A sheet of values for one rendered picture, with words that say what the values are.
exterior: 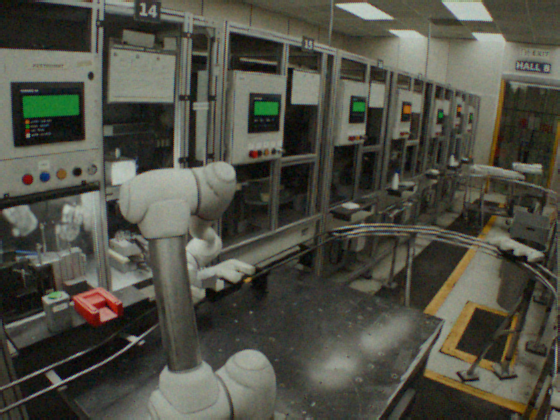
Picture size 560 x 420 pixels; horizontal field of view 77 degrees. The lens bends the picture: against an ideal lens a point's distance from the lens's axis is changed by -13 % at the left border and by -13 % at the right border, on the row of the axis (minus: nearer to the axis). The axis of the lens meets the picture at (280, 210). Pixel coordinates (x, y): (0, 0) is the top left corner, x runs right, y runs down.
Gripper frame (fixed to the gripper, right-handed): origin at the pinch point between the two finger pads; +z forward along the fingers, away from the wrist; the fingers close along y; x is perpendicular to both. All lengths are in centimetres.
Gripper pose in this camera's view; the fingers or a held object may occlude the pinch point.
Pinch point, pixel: (131, 248)
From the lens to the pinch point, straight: 186.7
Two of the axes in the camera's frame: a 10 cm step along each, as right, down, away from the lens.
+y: 0.5, -9.6, -2.8
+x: -6.0, 2.0, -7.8
